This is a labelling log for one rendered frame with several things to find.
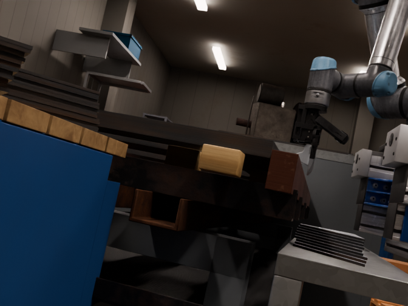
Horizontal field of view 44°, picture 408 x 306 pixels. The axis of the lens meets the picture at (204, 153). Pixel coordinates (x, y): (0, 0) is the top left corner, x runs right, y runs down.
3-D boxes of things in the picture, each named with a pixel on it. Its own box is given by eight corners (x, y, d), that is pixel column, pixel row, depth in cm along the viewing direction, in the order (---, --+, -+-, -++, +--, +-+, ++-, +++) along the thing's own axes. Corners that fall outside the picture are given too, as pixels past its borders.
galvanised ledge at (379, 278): (273, 274, 70) (277, 252, 70) (301, 237, 195) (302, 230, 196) (426, 311, 65) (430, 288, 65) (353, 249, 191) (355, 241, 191)
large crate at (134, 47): (112, 57, 622) (115, 42, 624) (139, 62, 617) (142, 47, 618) (99, 45, 575) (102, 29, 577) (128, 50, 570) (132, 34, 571)
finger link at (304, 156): (292, 172, 154) (297, 142, 155) (311, 175, 153) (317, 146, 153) (291, 171, 151) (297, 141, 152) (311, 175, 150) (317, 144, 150)
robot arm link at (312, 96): (330, 98, 158) (331, 91, 150) (327, 112, 158) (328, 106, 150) (306, 94, 160) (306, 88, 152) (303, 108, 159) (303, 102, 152)
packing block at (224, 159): (197, 168, 76) (203, 142, 77) (204, 171, 81) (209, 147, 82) (235, 175, 75) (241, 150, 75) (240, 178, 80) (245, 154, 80)
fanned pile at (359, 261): (288, 249, 79) (292, 224, 80) (297, 239, 117) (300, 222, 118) (368, 268, 77) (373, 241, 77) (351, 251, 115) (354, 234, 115)
